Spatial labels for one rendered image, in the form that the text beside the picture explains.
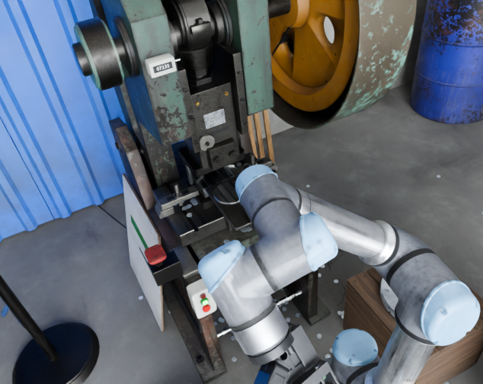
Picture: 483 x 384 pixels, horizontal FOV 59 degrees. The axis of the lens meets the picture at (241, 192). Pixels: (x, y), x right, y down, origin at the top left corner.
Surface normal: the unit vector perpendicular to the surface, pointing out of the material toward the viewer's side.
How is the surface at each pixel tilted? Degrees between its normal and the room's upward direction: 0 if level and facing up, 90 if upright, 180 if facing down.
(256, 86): 90
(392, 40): 95
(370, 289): 0
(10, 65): 90
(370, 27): 86
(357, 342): 8
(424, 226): 0
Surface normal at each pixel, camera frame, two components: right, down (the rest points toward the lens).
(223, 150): 0.47, 0.54
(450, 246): -0.10, -0.76
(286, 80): -0.39, -0.49
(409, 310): -0.93, 0.22
